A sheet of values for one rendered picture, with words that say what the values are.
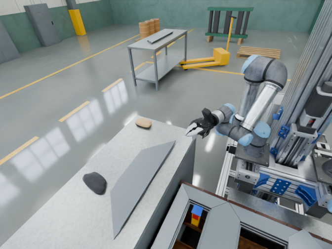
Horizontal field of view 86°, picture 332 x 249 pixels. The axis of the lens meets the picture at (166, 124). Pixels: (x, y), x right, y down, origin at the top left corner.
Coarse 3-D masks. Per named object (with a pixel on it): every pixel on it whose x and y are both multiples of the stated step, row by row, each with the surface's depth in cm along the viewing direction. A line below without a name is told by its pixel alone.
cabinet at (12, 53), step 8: (0, 24) 595; (0, 32) 600; (0, 40) 605; (8, 40) 624; (0, 48) 610; (8, 48) 630; (16, 48) 651; (0, 56) 615; (8, 56) 635; (16, 56) 656
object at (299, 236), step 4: (296, 232) 103; (300, 232) 103; (292, 236) 101; (296, 236) 101; (300, 236) 101; (304, 236) 101; (308, 236) 101; (296, 240) 100; (300, 240) 100; (304, 240) 100; (308, 240) 99; (312, 240) 99; (308, 244) 98; (312, 244) 98; (316, 244) 98; (316, 248) 96; (320, 248) 96
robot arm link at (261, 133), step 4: (260, 124) 117; (264, 124) 117; (256, 128) 114; (260, 128) 114; (264, 128) 114; (268, 128) 114; (252, 132) 117; (256, 132) 115; (260, 132) 113; (264, 132) 113; (268, 132) 113; (256, 136) 116; (260, 136) 114; (264, 136) 114; (268, 136) 115; (252, 140) 120; (256, 140) 118; (260, 140) 116; (264, 140) 117; (256, 144) 119; (260, 144) 119; (264, 144) 120
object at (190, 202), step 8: (192, 200) 121; (208, 208) 117; (184, 216) 116; (208, 216) 113; (240, 224) 109; (176, 232) 107; (256, 232) 107; (264, 232) 104; (200, 240) 105; (272, 240) 103; (280, 240) 102; (168, 248) 100; (288, 248) 99
